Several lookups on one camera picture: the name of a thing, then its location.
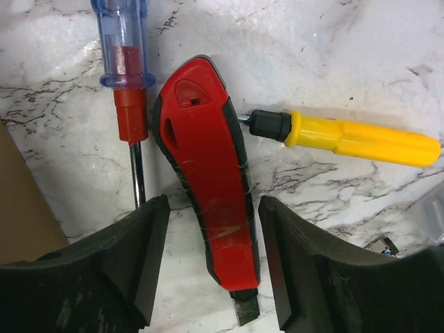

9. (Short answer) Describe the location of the blue red screwdriver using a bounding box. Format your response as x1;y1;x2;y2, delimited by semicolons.
91;0;155;207

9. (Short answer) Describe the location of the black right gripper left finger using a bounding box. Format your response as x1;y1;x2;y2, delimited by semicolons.
1;195;170;332

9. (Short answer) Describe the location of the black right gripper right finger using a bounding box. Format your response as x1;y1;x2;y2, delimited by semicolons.
258;196;443;332

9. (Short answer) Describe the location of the small silver metal piece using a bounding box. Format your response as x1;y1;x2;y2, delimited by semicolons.
364;236;400;257

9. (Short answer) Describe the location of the red black utility knife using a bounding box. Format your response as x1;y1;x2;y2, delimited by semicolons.
151;55;261;325

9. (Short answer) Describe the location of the clear plastic screw box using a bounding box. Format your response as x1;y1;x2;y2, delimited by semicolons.
408;182;444;244

